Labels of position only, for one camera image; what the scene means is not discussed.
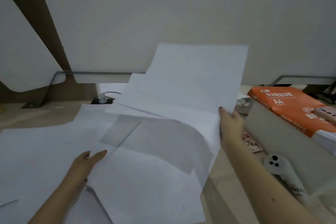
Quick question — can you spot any pink cartoon card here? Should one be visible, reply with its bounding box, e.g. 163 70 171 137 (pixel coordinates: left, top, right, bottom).
241 130 263 153

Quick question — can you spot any black desk power socket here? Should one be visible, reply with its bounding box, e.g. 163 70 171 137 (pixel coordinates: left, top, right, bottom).
90 97 116 105

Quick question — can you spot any person's left hand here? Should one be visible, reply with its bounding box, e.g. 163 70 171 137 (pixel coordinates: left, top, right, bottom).
64 150 107 187

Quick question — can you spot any grey metal partition bracket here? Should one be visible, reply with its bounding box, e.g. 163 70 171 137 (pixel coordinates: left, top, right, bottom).
21 71 145 109
270 75 336 87

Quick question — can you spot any grey cardboard box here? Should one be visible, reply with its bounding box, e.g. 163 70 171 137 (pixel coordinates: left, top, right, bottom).
244 103 336 197

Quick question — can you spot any clear plastic wrapper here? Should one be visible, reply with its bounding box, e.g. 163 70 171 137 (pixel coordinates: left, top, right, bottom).
236 97 254 117

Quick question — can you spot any small white desk partition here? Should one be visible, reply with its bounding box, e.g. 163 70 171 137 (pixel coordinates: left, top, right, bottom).
0 0 67 93

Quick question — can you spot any large white desk partition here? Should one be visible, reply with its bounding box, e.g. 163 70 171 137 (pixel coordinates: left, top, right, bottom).
34 0 336 86

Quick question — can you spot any person's left forearm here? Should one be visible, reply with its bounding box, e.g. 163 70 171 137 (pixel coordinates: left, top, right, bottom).
27 178 89 224

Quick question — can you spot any person's right hand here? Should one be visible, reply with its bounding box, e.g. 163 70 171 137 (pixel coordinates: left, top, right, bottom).
218 106 246 150

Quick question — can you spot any white paper sheet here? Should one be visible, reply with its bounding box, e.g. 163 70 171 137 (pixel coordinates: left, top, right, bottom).
0 186 107 224
104 43 249 117
0 124 93 207
87 106 221 224
64 104 120 144

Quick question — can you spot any orange copy paper ream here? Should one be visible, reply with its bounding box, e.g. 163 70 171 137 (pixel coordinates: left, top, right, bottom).
247 86 336 149

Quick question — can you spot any white charger plug with cable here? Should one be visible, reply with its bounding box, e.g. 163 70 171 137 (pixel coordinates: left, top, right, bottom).
98 91 122 104

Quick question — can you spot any pink phone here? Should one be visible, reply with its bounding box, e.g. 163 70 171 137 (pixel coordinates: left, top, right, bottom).
313 107 336 125

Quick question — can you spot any person's right forearm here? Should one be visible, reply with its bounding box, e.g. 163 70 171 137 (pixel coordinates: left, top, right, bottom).
223 138 325 224

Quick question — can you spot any white phone with sticker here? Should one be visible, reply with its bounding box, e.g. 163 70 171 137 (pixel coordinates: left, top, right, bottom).
263 154 310 207

